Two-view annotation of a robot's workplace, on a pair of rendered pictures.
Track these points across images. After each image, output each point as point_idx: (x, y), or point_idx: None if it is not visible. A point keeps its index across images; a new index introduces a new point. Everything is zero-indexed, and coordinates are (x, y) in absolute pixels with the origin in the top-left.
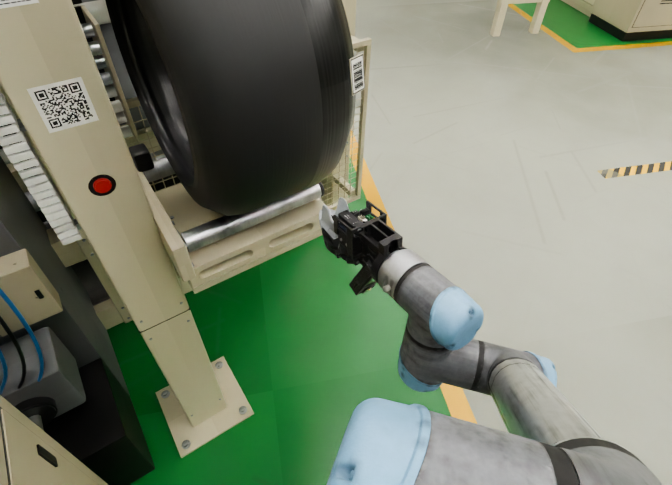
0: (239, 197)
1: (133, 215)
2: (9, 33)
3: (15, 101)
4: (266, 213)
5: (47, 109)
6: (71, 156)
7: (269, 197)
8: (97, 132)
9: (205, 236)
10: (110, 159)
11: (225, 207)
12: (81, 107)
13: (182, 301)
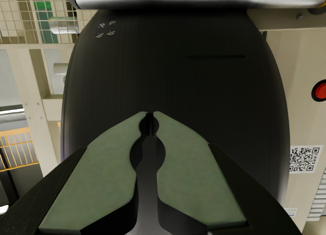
0: (276, 141)
1: (322, 42)
2: (300, 197)
3: (324, 167)
4: None
5: (313, 159)
6: (324, 124)
7: (223, 109)
8: (296, 137)
9: None
10: (301, 112)
11: (277, 88)
12: (294, 156)
13: None
